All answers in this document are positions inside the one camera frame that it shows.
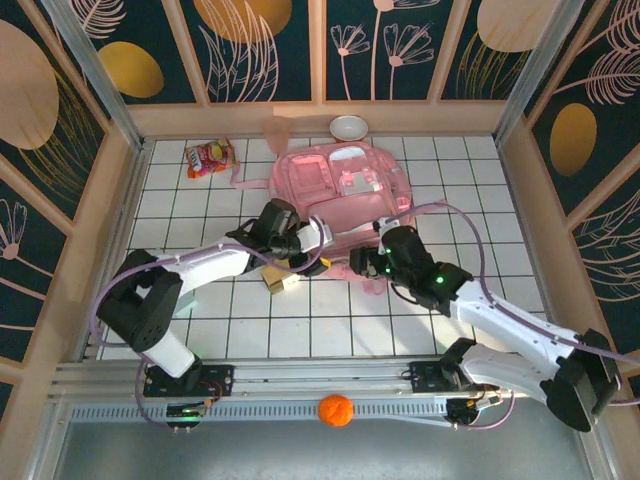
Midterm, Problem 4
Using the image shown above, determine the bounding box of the beige wooden box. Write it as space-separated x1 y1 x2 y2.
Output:
262 259 301 294

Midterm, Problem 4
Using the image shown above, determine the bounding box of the pink backpack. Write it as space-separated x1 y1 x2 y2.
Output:
228 142 416 297

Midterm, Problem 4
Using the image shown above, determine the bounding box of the pink plastic cup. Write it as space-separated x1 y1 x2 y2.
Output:
263 117 291 154

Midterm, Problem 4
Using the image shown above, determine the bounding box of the orange snack bag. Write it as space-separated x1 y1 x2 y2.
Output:
184 139 239 180

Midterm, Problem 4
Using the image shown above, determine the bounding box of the white orange bowl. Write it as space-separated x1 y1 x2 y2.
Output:
328 114 370 145

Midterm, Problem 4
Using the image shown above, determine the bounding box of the orange ball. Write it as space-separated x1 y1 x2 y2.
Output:
317 393 355 429

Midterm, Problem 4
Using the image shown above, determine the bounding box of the right controller board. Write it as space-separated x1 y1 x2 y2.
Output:
446 394 504 430

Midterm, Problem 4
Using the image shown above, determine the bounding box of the controller board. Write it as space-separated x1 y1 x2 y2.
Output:
166 402 207 430
446 394 504 430

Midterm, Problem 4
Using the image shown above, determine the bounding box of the left controller board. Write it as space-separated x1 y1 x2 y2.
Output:
166 402 207 430

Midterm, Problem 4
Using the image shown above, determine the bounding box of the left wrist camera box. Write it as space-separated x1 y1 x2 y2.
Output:
298 215 335 251

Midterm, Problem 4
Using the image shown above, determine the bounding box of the aluminium rail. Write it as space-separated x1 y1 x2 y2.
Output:
49 353 590 400

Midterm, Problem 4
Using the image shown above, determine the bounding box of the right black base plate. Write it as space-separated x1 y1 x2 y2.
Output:
408 359 471 394

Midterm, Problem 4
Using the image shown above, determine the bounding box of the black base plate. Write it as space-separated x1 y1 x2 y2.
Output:
408 359 471 394
143 363 236 399

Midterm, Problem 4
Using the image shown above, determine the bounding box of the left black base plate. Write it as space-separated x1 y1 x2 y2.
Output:
143 363 236 399

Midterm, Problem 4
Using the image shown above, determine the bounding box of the slotted grey cable duct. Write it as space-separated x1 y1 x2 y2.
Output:
69 399 451 422

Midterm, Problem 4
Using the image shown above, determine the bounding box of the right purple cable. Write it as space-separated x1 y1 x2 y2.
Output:
377 199 640 432

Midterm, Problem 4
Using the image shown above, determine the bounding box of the purple cable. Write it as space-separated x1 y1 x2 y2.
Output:
89 214 327 430
377 199 640 432

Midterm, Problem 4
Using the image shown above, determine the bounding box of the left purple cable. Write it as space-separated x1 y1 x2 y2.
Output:
89 214 327 430

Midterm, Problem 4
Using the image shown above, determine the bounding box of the aluminium corner post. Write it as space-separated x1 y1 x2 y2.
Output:
42 0 147 149
494 0 586 144

